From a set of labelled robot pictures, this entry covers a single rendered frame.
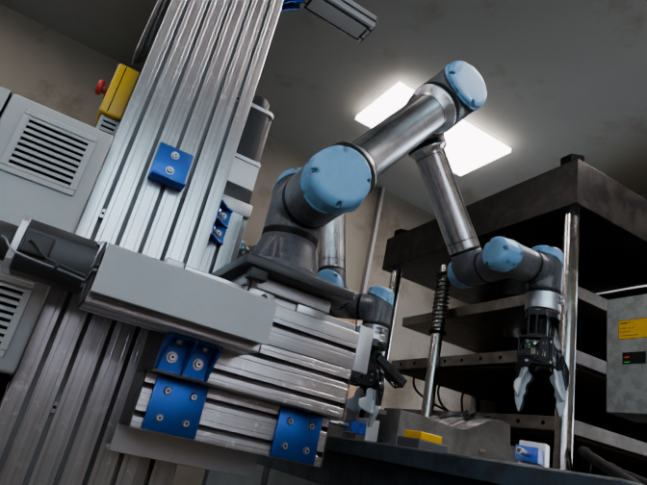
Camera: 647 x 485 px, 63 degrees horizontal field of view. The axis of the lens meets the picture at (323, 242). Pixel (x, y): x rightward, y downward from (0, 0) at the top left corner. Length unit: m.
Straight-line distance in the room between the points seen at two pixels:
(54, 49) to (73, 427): 4.28
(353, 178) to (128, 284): 0.42
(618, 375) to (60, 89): 4.34
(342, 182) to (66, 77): 4.20
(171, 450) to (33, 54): 4.32
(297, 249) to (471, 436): 0.77
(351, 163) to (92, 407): 0.64
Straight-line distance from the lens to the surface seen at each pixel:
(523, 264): 1.21
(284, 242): 1.01
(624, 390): 2.06
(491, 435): 1.59
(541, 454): 1.16
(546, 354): 1.19
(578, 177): 2.27
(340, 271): 1.37
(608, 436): 2.28
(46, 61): 5.05
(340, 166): 0.94
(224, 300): 0.80
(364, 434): 1.40
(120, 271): 0.77
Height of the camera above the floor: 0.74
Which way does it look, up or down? 22 degrees up
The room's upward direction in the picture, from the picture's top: 13 degrees clockwise
